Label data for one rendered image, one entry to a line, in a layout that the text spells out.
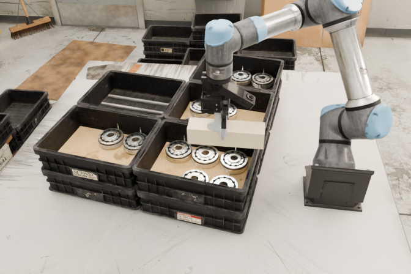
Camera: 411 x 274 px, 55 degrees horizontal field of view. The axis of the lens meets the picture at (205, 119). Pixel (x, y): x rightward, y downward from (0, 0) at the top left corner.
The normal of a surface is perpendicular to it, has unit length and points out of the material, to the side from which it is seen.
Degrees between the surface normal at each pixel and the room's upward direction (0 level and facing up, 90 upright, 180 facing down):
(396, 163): 0
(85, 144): 0
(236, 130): 0
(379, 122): 64
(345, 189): 90
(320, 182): 90
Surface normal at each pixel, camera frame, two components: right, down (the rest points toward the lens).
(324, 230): -0.03, -0.80
